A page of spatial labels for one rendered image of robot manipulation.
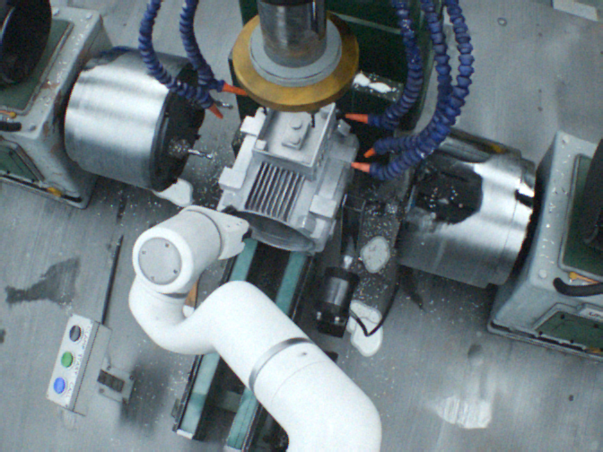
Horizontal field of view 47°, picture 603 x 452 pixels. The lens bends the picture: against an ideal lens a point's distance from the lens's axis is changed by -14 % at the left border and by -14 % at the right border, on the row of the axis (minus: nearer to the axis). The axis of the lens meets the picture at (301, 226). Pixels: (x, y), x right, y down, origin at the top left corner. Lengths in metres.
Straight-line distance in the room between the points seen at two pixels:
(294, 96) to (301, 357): 0.40
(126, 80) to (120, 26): 0.54
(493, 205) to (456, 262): 0.12
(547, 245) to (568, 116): 0.59
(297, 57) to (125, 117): 0.38
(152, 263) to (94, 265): 0.64
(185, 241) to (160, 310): 0.11
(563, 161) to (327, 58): 0.45
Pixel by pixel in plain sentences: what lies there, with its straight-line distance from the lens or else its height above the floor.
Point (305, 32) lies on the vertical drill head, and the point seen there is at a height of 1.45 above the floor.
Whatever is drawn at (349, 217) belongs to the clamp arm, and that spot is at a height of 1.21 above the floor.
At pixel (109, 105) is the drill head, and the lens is 1.32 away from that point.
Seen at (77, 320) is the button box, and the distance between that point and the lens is 1.31.
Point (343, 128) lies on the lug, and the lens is 1.32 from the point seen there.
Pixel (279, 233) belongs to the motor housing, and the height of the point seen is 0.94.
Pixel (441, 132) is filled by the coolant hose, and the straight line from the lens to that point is 1.01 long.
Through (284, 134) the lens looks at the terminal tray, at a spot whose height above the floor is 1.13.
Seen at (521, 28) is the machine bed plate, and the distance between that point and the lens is 1.85.
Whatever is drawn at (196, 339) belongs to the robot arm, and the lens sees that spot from 0.93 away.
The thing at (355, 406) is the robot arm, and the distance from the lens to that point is 0.77.
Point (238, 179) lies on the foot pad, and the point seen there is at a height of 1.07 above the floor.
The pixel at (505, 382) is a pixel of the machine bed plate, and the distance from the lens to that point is 1.53.
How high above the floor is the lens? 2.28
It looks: 71 degrees down
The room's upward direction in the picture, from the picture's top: 5 degrees counter-clockwise
